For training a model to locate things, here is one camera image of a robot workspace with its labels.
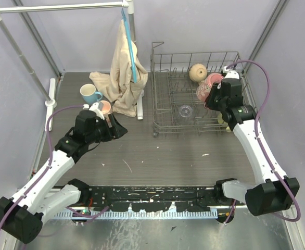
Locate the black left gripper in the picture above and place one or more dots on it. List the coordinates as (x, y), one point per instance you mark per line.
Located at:
(111, 127)

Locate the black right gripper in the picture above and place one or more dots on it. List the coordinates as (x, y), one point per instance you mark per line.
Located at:
(215, 88)

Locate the peach pink mug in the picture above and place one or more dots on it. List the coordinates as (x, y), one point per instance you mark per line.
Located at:
(105, 107)

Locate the yellow-green mug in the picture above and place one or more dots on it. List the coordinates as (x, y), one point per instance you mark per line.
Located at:
(223, 123)

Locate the clear glass cup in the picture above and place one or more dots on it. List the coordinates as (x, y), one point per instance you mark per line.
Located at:
(185, 115)

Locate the light blue mug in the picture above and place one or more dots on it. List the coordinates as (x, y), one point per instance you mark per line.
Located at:
(90, 94)

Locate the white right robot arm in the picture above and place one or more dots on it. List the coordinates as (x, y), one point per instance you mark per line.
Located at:
(273, 191)

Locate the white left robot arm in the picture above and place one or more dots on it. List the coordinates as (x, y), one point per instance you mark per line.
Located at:
(23, 215)

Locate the beige round mug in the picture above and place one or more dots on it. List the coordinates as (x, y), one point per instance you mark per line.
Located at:
(197, 72)

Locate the beige cloth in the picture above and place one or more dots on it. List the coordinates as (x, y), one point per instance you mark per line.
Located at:
(118, 86)

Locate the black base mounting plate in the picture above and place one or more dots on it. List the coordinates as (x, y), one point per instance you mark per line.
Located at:
(151, 198)

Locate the blue clothes hanger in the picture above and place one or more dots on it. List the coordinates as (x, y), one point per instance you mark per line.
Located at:
(128, 36)

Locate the grey wire dish rack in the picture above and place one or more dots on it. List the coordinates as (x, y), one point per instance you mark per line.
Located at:
(172, 88)

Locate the slotted cable duct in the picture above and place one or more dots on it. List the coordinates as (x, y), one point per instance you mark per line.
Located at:
(169, 214)

